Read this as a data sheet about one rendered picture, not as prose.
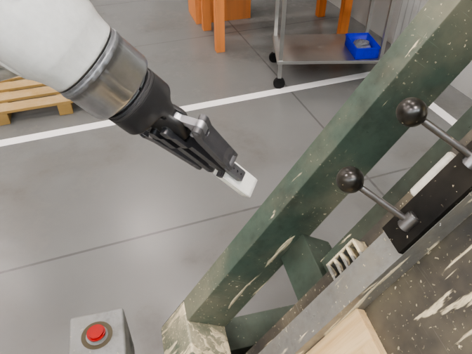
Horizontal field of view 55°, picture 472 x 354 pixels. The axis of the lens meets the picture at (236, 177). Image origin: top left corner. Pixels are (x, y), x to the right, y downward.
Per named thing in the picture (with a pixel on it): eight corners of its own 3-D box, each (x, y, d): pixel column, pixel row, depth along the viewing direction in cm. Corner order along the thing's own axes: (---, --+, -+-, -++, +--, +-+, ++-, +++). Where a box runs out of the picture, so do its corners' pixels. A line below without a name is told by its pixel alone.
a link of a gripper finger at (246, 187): (224, 155, 62) (227, 155, 62) (254, 179, 67) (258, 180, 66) (215, 173, 61) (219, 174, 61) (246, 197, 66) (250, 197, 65)
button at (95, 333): (88, 330, 101) (86, 325, 99) (106, 326, 102) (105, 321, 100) (88, 346, 98) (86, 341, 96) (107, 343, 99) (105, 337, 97)
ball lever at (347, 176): (404, 227, 66) (330, 175, 65) (422, 210, 64) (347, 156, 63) (407, 241, 62) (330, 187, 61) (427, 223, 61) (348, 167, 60)
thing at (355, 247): (338, 267, 78) (325, 264, 77) (364, 241, 75) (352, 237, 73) (347, 286, 75) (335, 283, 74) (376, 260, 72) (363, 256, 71)
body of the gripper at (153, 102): (159, 59, 50) (214, 108, 55) (121, 69, 56) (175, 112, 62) (128, 116, 47) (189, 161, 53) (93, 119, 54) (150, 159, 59)
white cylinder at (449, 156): (457, 154, 66) (418, 193, 69) (445, 148, 64) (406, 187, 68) (470, 167, 64) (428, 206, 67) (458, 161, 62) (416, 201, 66)
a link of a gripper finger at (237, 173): (217, 153, 61) (232, 153, 58) (241, 171, 64) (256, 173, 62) (213, 163, 60) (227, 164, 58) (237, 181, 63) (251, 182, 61)
